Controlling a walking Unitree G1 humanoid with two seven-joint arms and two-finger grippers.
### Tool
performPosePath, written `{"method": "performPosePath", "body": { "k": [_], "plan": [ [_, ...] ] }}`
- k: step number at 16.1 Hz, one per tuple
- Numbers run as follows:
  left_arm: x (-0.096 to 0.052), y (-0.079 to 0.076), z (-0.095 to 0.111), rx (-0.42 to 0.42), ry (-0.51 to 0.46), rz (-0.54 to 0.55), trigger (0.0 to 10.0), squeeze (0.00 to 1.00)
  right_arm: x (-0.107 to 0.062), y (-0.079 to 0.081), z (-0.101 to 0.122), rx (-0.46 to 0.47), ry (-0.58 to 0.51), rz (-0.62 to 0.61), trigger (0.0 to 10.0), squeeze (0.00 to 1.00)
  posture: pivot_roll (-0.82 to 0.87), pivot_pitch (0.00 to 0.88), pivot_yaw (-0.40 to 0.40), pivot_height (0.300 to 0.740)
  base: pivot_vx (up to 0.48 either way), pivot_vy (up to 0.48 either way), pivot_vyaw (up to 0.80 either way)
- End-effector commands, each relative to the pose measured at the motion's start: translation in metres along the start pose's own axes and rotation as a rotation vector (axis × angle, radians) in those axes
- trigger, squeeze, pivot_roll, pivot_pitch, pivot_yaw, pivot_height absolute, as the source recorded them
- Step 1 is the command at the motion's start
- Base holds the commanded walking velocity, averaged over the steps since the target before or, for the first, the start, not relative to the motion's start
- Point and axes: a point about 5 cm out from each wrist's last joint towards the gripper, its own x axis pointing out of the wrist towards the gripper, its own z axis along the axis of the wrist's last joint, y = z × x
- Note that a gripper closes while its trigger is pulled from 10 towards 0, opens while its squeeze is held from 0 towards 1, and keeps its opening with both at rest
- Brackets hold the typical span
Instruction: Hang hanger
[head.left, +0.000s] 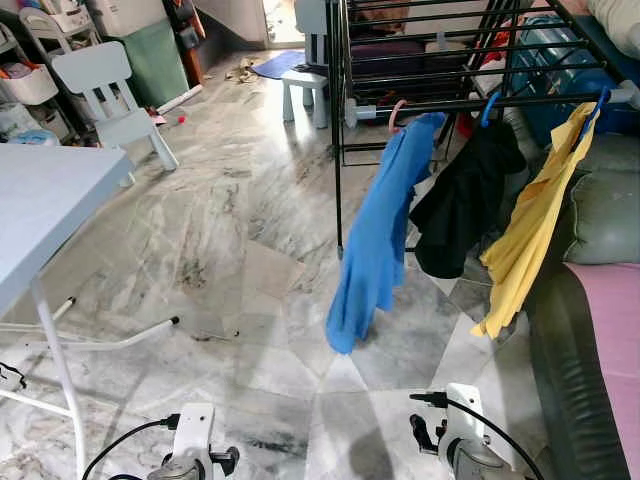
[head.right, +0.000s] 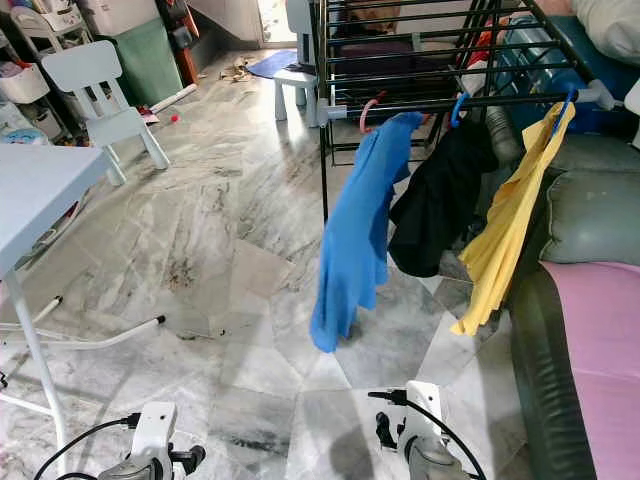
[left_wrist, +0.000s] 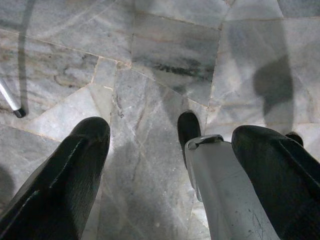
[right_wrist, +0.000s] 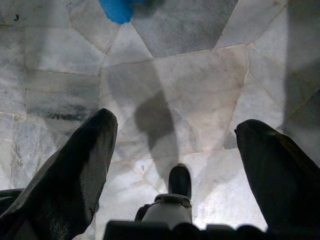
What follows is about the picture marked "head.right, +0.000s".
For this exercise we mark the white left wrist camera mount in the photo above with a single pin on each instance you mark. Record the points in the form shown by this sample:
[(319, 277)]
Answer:
[(155, 430)]

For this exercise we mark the pink plastic hanger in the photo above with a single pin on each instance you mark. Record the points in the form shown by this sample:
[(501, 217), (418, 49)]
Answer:
[(363, 117)]

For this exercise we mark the blue floor mat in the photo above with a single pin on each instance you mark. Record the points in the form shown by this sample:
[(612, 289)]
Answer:
[(272, 65)]

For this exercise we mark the pink paper sheet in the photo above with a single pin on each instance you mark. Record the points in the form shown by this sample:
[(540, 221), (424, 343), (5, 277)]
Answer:
[(152, 117)]

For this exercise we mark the brown crumpled paper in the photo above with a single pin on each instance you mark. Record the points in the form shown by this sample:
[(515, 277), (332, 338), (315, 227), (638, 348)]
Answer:
[(237, 70)]

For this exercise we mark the grey folding table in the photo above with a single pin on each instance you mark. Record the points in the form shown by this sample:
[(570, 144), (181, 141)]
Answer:
[(50, 195)]

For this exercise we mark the green fabric cabinet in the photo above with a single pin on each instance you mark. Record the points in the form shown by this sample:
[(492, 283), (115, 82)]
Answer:
[(150, 65)]

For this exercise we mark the purple cushion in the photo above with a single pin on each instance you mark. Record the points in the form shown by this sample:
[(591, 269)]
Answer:
[(370, 60)]

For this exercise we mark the white storage trolley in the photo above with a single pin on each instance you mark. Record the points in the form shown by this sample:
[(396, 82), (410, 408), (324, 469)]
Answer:
[(25, 85)]

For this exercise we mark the blue storage bag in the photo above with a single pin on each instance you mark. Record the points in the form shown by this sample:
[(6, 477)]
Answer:
[(535, 60)]

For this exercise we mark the white tube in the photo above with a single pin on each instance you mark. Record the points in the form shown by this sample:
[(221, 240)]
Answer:
[(172, 98)]

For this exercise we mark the white storage box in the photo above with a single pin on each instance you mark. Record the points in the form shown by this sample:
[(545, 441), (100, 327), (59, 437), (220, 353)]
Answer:
[(115, 15)]

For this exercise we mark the blue plastic hanger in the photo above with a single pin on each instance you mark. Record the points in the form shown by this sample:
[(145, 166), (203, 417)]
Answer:
[(455, 110), (570, 98)]

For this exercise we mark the black garment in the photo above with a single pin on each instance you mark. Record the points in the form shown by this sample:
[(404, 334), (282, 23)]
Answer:
[(440, 200)]

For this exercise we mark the beige cushion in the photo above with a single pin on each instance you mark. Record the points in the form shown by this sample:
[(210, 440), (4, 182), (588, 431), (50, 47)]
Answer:
[(610, 30)]

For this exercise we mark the pink cloth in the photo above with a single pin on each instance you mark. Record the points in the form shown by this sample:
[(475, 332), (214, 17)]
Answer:
[(600, 350)]

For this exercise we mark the yellow shirt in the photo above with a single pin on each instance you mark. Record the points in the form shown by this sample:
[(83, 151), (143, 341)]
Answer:
[(510, 230)]

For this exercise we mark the green sofa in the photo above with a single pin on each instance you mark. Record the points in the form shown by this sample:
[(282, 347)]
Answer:
[(590, 215)]

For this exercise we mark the black drying rack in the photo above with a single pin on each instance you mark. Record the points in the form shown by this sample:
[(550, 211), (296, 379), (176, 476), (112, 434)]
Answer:
[(430, 105)]

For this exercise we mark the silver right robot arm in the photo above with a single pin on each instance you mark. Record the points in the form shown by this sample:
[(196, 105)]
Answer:
[(438, 462)]

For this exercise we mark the blue shirt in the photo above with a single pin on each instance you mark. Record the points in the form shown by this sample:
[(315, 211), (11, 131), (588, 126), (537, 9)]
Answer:
[(360, 230)]

